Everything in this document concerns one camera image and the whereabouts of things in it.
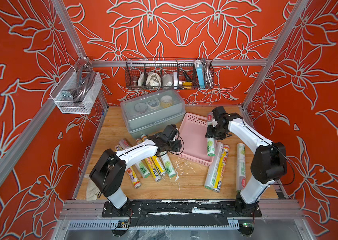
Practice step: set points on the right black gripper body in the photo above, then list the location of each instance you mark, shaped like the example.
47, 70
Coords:
215, 132

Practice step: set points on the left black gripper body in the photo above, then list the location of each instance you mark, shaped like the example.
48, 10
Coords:
174, 146

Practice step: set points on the pink plastic basket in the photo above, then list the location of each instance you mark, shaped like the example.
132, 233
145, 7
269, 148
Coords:
192, 131

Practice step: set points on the long yellow wrap roll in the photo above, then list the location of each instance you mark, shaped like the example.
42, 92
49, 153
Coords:
221, 168

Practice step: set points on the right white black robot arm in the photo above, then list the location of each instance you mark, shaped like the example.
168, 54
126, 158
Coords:
269, 163

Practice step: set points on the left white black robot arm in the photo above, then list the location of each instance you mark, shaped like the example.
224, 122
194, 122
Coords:
109, 171

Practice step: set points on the green capped wrap roll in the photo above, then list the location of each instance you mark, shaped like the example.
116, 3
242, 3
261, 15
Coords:
140, 166

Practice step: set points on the long white green wrap roll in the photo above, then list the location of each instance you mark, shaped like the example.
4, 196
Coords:
213, 167

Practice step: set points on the grey lidded storage box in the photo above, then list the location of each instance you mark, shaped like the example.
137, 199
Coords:
151, 113

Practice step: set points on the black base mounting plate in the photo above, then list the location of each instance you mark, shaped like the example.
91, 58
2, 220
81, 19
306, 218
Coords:
138, 208

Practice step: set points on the white cloth glove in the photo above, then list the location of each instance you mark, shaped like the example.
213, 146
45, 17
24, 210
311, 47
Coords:
92, 192

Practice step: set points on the black handled screwdriver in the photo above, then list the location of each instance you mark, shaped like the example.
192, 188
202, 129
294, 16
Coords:
187, 77

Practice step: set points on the blue box in wire basket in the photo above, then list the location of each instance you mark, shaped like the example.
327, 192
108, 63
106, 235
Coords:
200, 73

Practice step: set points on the black wire wall basket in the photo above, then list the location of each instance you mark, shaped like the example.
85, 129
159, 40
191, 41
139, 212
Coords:
146, 74

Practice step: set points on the clear wall bin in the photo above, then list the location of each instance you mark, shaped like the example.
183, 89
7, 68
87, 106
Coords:
77, 91

